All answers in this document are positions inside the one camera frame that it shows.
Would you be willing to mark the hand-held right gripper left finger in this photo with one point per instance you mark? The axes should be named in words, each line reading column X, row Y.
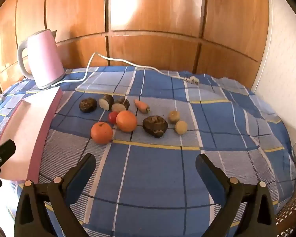
column 85, row 170

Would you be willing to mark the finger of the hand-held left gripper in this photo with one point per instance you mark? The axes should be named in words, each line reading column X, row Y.
column 3, row 151

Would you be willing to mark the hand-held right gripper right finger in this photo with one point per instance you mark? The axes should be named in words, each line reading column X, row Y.
column 207, row 172

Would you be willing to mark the pink shallow cardboard box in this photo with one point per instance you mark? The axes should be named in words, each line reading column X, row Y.
column 22, row 133

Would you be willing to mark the orange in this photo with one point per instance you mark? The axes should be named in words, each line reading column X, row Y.
column 126, row 121
column 101, row 133

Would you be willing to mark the small tan potato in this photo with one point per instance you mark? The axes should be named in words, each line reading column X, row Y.
column 174, row 116
column 181, row 127

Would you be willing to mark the small red tomato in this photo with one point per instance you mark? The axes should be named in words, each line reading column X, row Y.
column 112, row 118

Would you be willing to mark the dark round water chestnut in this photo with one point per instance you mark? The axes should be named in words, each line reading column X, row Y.
column 88, row 105

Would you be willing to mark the dark mushroom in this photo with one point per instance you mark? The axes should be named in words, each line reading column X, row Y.
column 155, row 126

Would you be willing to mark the small orange carrot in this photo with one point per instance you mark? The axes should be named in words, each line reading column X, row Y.
column 141, row 105

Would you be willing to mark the blue checked blanket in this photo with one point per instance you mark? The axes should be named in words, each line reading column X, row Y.
column 157, row 172

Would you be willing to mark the woven wicker chair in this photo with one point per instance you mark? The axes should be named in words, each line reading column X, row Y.
column 292, row 212

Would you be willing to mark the pink electric kettle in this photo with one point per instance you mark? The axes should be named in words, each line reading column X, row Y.
column 44, row 59

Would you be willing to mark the wooden panelled wardrobe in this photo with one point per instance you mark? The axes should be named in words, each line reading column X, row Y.
column 150, row 12

